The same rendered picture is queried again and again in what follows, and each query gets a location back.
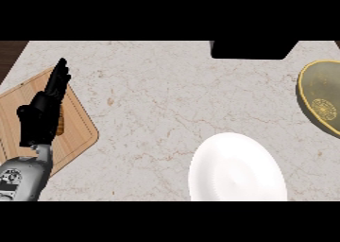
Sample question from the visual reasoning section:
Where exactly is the black appliance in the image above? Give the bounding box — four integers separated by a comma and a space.
209, 41, 300, 61

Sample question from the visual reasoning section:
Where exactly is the white plate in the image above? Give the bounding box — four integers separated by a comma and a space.
187, 131, 288, 202

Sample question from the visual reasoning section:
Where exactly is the wooden cutting board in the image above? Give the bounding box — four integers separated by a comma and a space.
0, 65, 100, 178

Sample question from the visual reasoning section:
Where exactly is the orange-brown cupcake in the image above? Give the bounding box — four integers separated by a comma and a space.
54, 104, 64, 137

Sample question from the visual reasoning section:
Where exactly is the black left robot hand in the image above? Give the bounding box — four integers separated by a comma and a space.
14, 57, 72, 148

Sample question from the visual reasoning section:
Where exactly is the olive bowl with yellow rim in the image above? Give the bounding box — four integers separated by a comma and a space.
296, 60, 340, 142

